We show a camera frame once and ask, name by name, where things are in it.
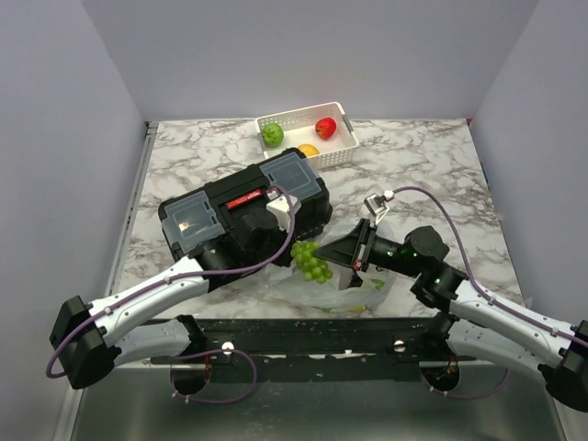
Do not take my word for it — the white perforated plastic basket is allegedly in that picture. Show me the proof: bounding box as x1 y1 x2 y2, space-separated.
254 101 359 170

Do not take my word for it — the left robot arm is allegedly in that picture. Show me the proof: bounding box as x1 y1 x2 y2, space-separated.
45 199 296 390

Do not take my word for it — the black plastic toolbox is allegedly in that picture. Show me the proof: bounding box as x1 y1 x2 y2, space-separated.
158 148 333 269

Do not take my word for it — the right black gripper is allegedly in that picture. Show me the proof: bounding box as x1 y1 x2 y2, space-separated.
313 218 422 278

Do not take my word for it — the green fake grape bunch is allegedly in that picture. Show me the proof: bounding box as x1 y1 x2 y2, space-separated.
290 241 334 284

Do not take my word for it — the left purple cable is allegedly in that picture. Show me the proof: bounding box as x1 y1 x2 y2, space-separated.
45 185 298 405

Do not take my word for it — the yellow fake lemon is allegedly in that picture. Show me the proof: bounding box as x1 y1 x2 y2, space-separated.
298 143 320 157

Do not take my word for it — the red fake apple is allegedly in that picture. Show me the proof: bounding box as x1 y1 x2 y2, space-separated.
314 118 337 140

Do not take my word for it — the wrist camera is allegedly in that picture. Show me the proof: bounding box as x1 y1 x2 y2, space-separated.
266 189 301 232
364 190 395 227

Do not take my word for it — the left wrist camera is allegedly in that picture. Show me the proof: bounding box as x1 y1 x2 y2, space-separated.
266 189 301 232

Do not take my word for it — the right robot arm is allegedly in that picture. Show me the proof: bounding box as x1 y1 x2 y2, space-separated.
313 219 587 413

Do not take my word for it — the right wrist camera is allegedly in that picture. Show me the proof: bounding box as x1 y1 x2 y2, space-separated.
364 190 395 227

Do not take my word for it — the green fake guava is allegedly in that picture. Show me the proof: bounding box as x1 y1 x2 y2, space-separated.
261 123 284 148

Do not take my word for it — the white lemon print plastic bag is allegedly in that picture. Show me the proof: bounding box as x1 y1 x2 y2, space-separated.
264 220 396 313

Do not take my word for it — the black mounting rail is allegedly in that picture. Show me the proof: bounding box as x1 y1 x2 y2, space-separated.
151 317 457 383

